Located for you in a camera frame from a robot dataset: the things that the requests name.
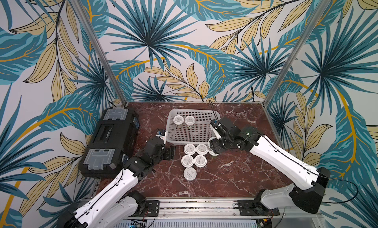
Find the white yogurt cup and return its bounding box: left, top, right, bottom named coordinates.
left=184, top=116, right=195, bottom=128
left=181, top=155, right=195, bottom=168
left=183, top=167, right=197, bottom=181
left=184, top=143, right=196, bottom=155
left=196, top=144, right=208, bottom=155
left=173, top=115, right=185, bottom=128
left=208, top=137, right=219, bottom=157
left=194, top=155, right=207, bottom=168

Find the aluminium corner post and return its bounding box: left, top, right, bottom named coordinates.
left=262, top=0, right=332, bottom=108
left=70, top=0, right=128, bottom=107

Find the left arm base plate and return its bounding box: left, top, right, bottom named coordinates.
left=131, top=200, right=160, bottom=217

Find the black toolbox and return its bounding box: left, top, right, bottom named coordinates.
left=78, top=108, right=140, bottom=179

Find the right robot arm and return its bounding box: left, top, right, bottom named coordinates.
left=210, top=118, right=330, bottom=214

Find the right aluminium corner post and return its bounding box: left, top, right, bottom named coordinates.
left=262, top=0, right=332, bottom=108

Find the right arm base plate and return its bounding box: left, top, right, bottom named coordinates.
left=234, top=200, right=280, bottom=217

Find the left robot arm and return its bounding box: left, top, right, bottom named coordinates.
left=57, top=136, right=176, bottom=228

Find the left aluminium corner post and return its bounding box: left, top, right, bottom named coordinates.
left=70, top=0, right=128, bottom=107

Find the white plastic basket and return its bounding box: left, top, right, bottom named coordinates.
left=165, top=109, right=220, bottom=145

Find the aluminium rail frame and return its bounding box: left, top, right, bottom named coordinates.
left=69, top=197, right=327, bottom=228

